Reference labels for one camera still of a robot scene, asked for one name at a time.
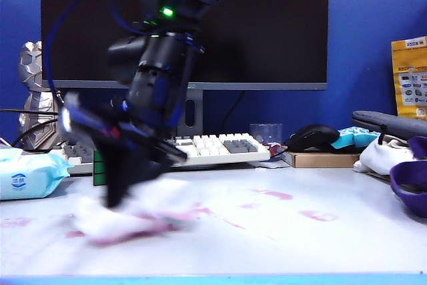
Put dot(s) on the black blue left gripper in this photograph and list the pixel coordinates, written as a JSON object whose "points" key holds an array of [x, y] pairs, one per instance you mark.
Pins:
{"points": [[140, 131]]}

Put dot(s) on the white wet wipe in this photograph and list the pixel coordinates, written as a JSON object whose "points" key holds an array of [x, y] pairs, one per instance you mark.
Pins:
{"points": [[110, 225]]}

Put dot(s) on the black blue left robot arm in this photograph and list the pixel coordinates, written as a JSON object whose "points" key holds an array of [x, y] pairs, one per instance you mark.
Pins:
{"points": [[160, 64]]}

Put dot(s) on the light blue wet wipes pack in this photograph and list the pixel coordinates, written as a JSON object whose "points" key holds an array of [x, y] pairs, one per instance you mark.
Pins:
{"points": [[30, 175]]}

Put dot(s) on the Rubik's cube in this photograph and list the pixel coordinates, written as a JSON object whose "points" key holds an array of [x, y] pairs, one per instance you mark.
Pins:
{"points": [[98, 168]]}

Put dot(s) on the white grey mechanical keyboard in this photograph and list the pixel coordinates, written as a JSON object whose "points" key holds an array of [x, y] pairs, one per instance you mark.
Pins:
{"points": [[213, 146]]}

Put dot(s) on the grey monitor stand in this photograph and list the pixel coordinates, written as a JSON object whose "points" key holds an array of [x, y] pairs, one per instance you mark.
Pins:
{"points": [[195, 111]]}

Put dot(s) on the clear glass cup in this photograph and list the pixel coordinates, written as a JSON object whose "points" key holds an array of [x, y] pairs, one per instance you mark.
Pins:
{"points": [[266, 133]]}

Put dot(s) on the silver metallic trophy figurine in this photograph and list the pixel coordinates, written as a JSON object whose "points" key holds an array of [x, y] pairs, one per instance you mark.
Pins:
{"points": [[33, 74]]}

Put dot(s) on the red white wrapper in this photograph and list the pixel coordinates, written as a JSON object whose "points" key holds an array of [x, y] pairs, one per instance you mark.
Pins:
{"points": [[273, 149]]}

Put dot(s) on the black computer mouse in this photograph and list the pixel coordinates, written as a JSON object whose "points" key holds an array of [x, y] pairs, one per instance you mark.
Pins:
{"points": [[310, 138]]}

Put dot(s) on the flat brown cardboard box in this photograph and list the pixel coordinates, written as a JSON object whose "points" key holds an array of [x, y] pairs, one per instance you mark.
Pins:
{"points": [[320, 159]]}

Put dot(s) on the black computer monitor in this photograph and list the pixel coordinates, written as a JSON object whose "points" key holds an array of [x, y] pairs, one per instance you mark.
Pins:
{"points": [[267, 24]]}

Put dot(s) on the teal printed packet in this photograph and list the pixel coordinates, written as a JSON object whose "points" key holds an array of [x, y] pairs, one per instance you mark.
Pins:
{"points": [[357, 135]]}

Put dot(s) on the white tote bag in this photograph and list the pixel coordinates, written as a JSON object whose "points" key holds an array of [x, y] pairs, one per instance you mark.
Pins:
{"points": [[380, 158]]}

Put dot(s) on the grey fabric laptop sleeve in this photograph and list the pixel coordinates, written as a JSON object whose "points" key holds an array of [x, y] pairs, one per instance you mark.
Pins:
{"points": [[393, 123]]}

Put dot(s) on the yellow paper bag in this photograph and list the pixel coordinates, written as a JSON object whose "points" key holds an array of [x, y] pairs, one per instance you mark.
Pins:
{"points": [[410, 78]]}

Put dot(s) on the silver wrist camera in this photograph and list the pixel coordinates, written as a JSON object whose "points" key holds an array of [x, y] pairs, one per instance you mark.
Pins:
{"points": [[68, 118]]}

